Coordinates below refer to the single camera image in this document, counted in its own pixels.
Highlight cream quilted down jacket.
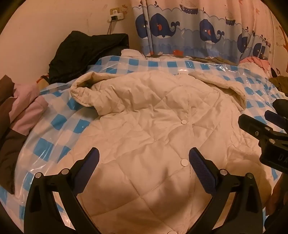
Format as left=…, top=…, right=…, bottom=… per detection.
left=59, top=71, right=272, bottom=233

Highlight pink clothes by curtain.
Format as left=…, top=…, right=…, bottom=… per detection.
left=239, top=56, right=271, bottom=73

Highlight whale print curtain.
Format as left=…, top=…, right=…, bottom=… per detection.
left=131, top=0, right=274, bottom=63

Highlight brown garment at right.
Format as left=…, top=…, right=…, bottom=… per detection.
left=269, top=76, right=288, bottom=96

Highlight black garment pile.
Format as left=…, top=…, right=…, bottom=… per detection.
left=48, top=31, right=129, bottom=84

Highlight white wall power socket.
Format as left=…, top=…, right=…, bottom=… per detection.
left=110, top=7, right=125, bottom=22

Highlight pink and brown garment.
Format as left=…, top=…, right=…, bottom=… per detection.
left=1, top=75, right=48, bottom=195

